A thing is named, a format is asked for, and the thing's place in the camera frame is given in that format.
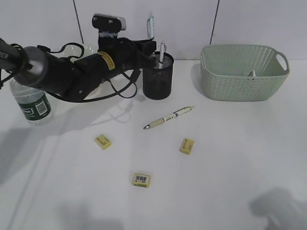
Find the black wall cable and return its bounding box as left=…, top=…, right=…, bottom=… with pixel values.
left=72, top=0, right=85, bottom=45
left=209, top=0, right=221, bottom=46

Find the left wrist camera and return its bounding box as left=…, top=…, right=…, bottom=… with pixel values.
left=92, top=13, right=127, bottom=33

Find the grey grip clear pen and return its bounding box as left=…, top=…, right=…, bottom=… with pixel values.
left=158, top=41, right=166, bottom=69

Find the yellow eraser with barcode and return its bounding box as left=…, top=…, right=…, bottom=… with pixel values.
left=132, top=173, right=151, bottom=188

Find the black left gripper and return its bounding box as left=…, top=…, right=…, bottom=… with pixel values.
left=97, top=36, right=157, bottom=72

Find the cream barrel pen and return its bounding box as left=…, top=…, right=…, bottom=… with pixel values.
left=143, top=106, right=194, bottom=130

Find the pale green wavy plate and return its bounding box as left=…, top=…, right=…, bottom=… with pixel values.
left=53, top=44, right=117, bottom=103

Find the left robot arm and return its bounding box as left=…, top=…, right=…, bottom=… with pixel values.
left=0, top=37, right=157, bottom=103

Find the pale green plastic basket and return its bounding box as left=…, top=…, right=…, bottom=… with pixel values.
left=200, top=44, right=290, bottom=102

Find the waste paper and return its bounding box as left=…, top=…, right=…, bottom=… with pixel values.
left=248, top=70, right=257, bottom=77

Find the clear water bottle green label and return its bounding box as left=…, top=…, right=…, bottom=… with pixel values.
left=9, top=79, right=53, bottom=126

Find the left black wall cable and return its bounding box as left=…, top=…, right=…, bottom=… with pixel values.
left=72, top=0, right=85, bottom=45

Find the right black wall cable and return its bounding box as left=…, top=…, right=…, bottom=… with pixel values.
left=209, top=0, right=221, bottom=46

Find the black mesh pen holder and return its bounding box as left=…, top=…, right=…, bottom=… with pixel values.
left=142, top=51, right=174, bottom=100

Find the blue clip grey pen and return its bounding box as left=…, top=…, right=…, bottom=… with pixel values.
left=146, top=15, right=154, bottom=40

